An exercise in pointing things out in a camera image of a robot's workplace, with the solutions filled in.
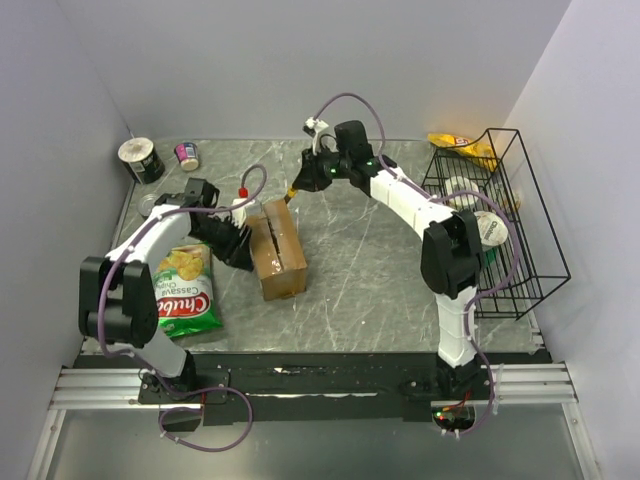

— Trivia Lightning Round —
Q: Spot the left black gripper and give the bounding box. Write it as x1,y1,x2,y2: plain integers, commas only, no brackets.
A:
188,215,254,272

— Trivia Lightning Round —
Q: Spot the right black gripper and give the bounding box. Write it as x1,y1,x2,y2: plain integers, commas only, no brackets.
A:
293,144,352,193

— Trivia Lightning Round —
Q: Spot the yellow utility knife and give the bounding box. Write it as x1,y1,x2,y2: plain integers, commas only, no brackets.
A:
284,187,297,203

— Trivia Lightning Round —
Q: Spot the brown cardboard express box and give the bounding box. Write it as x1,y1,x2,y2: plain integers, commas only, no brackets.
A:
247,199,308,301

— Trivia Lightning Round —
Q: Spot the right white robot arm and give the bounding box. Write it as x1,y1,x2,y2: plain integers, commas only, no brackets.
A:
290,117,484,399

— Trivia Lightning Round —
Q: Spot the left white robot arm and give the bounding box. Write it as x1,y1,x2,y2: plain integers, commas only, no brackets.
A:
79,178,253,402

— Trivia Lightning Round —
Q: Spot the green Chuba chips bag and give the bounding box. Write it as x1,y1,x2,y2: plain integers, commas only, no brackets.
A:
152,244,223,339

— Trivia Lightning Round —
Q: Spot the tin food can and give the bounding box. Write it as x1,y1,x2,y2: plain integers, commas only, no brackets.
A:
137,194,166,219

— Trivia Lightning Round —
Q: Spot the purple yogurt cup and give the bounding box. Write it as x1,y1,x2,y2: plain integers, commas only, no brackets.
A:
174,142,200,172

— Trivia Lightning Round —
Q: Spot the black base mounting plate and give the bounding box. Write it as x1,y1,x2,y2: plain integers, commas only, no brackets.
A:
138,353,551,426

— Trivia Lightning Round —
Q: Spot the black cylindrical snack can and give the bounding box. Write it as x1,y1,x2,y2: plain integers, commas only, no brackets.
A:
117,137,165,185

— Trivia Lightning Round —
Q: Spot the yellow chips bag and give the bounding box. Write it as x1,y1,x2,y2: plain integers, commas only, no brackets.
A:
427,133,498,172

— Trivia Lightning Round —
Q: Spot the green packet in rack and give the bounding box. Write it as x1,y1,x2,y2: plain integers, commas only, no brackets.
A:
484,247,499,268

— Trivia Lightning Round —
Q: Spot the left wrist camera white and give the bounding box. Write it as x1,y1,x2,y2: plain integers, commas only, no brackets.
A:
231,187,263,227

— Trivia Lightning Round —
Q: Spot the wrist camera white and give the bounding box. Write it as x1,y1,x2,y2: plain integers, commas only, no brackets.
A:
303,117,329,155
231,187,263,227

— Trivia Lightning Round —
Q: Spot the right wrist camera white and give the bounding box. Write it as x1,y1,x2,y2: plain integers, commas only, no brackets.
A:
303,117,329,155

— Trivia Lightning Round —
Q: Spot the black wire rack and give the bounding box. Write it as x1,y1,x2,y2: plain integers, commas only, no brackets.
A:
422,128,571,320

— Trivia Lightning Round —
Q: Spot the aluminium rail frame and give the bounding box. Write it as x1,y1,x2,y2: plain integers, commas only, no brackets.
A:
49,364,578,410

